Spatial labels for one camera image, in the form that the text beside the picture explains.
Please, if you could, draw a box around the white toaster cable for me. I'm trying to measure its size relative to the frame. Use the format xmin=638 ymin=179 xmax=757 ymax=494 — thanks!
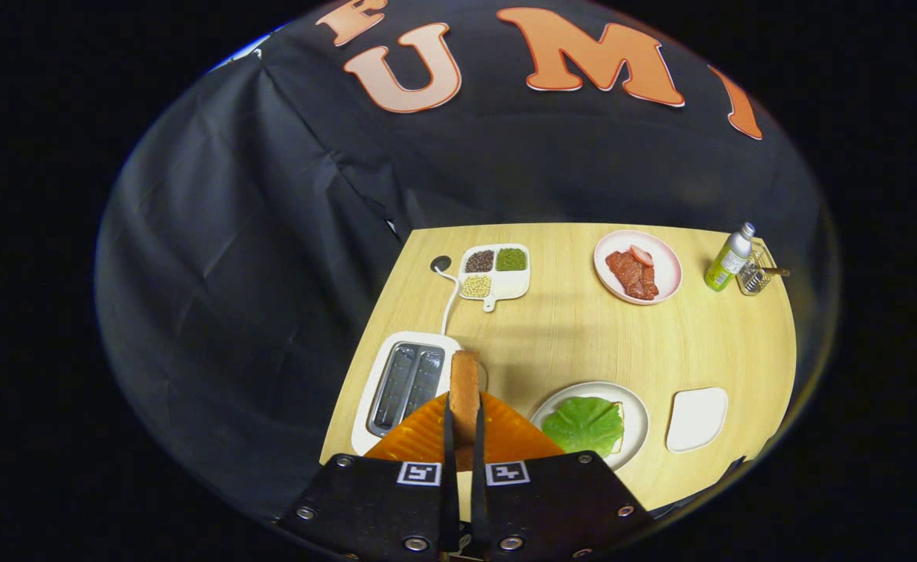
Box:
xmin=433 ymin=265 xmax=460 ymax=336

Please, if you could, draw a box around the green lettuce leaf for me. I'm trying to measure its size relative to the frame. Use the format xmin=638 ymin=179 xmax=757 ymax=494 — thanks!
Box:
xmin=542 ymin=397 xmax=625 ymax=458

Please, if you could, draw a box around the white toaster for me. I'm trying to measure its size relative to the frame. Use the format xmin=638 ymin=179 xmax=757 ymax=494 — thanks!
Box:
xmin=350 ymin=332 xmax=490 ymax=456

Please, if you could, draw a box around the toasted bread slice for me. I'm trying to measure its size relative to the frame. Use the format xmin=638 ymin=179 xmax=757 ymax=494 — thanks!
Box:
xmin=449 ymin=350 xmax=481 ymax=472

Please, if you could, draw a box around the square white plate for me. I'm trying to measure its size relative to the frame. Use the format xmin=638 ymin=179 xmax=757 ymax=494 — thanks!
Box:
xmin=666 ymin=387 xmax=729 ymax=454

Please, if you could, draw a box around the pink plate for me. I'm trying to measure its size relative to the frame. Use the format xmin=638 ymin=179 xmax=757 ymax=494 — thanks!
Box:
xmin=593 ymin=229 xmax=683 ymax=305

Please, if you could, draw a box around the white divided dish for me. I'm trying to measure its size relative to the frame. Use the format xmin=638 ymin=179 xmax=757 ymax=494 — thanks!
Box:
xmin=458 ymin=244 xmax=531 ymax=313

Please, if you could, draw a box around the green label bottle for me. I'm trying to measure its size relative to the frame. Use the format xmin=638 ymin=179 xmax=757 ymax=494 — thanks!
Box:
xmin=704 ymin=222 xmax=756 ymax=293

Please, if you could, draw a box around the round white plate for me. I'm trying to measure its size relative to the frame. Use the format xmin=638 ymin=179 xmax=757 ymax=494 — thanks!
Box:
xmin=531 ymin=381 xmax=650 ymax=471

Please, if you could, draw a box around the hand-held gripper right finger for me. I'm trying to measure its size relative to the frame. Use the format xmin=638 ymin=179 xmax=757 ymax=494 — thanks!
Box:
xmin=469 ymin=389 xmax=655 ymax=560

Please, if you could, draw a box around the brown meat slice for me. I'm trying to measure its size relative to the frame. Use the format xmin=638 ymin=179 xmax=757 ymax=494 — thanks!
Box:
xmin=605 ymin=250 xmax=659 ymax=301

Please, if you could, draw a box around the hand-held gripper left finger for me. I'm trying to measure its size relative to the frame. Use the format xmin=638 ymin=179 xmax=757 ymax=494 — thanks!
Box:
xmin=275 ymin=392 xmax=461 ymax=562

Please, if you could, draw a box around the metal wire basket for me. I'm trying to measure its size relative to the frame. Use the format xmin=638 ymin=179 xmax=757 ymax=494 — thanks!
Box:
xmin=737 ymin=242 xmax=775 ymax=296

